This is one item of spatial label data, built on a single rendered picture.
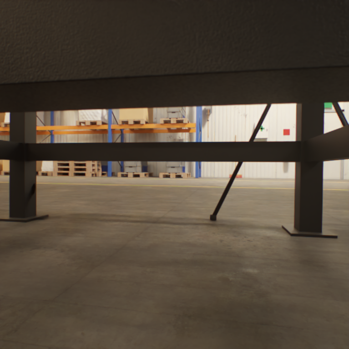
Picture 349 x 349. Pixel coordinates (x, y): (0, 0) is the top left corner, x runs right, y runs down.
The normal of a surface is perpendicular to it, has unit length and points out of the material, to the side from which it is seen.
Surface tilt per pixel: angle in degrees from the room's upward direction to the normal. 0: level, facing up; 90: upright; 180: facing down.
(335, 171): 90
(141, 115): 90
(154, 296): 0
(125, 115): 90
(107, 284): 0
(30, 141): 90
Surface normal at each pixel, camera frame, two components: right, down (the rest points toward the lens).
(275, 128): -0.18, 0.01
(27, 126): 0.98, 0.01
